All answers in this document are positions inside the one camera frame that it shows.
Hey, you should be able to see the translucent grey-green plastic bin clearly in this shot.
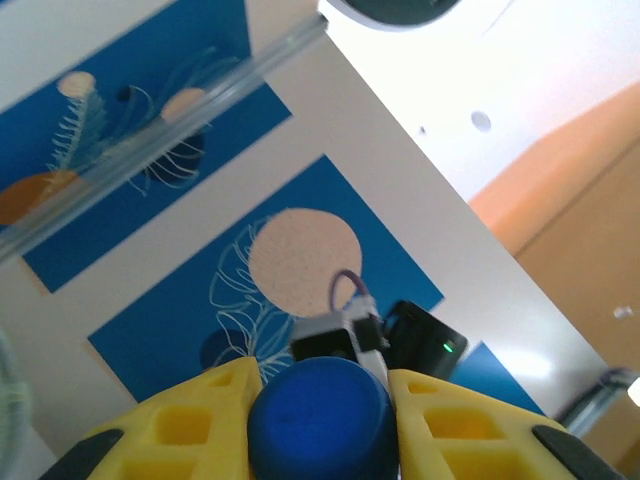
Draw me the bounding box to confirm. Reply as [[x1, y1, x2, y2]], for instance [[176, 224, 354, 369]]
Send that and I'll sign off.
[[0, 324, 34, 451]]

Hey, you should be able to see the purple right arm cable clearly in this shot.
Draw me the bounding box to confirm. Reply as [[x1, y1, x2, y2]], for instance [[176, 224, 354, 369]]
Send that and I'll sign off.
[[327, 269, 374, 311]]

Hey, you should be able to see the aluminium frame post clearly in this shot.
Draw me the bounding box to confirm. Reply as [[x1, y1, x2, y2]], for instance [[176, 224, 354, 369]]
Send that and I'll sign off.
[[557, 367, 640, 436], [0, 12, 331, 264]]

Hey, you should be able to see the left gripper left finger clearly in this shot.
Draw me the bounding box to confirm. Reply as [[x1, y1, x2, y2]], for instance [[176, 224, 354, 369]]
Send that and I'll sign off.
[[37, 355, 264, 480]]

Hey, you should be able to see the clear bottle blue label blue cap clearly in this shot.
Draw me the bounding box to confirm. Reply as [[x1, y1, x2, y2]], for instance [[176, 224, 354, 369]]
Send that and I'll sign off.
[[246, 357, 401, 480]]

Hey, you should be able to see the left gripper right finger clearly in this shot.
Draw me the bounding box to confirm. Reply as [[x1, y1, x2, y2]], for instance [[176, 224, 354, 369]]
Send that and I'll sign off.
[[388, 369, 626, 480]]

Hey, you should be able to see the round ceiling light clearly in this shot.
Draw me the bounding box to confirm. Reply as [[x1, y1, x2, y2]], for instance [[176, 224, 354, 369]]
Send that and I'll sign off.
[[469, 109, 494, 134]]

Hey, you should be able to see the white overhead camera housing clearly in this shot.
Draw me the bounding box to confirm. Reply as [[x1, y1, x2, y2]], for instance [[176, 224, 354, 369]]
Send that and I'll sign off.
[[317, 0, 471, 34]]

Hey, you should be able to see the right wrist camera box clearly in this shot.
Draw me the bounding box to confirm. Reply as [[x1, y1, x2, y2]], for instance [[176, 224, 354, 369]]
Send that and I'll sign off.
[[290, 312, 361, 364]]

